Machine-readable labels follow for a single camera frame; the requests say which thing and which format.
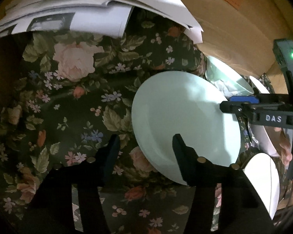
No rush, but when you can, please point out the dark floral tablecloth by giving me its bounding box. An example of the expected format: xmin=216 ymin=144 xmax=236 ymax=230
xmin=0 ymin=12 xmax=293 ymax=234

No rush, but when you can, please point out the stack of white papers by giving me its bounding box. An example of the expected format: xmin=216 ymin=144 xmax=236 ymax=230
xmin=0 ymin=0 xmax=203 ymax=44

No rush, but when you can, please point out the white cow pattern bowl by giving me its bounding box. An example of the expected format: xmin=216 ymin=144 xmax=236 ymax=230
xmin=249 ymin=76 xmax=280 ymax=157

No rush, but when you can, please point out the pale green plate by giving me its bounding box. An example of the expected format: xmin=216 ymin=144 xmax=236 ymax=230
xmin=131 ymin=71 xmax=241 ymax=185

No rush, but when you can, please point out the large white plate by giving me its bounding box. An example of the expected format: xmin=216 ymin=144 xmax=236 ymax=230
xmin=243 ymin=153 xmax=280 ymax=219

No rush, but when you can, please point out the right hand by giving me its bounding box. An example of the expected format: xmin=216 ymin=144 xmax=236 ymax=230
xmin=274 ymin=127 xmax=293 ymax=168

